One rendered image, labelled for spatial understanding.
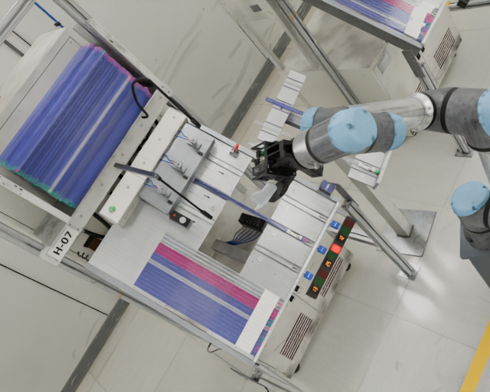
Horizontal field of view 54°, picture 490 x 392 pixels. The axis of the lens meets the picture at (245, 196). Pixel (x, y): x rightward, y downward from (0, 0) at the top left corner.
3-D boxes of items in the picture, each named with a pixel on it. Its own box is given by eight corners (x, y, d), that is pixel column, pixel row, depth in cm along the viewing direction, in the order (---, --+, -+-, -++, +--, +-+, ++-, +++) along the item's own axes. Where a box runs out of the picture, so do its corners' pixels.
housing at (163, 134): (190, 130, 198) (187, 115, 185) (125, 231, 187) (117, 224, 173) (174, 120, 199) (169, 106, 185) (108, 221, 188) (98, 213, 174)
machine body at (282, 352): (359, 259, 252) (296, 198, 214) (298, 383, 236) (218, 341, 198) (275, 232, 301) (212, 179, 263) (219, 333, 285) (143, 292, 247)
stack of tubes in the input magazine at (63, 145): (153, 93, 177) (96, 41, 160) (74, 210, 165) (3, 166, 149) (138, 93, 186) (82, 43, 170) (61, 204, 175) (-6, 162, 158)
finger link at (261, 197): (237, 207, 107) (255, 175, 102) (259, 209, 110) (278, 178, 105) (242, 216, 104) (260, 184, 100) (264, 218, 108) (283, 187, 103)
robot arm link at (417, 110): (429, 84, 130) (295, 98, 102) (467, 85, 122) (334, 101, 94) (425, 127, 134) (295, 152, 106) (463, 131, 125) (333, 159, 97)
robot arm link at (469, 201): (470, 196, 159) (456, 173, 151) (512, 205, 149) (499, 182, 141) (453, 226, 157) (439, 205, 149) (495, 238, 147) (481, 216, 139)
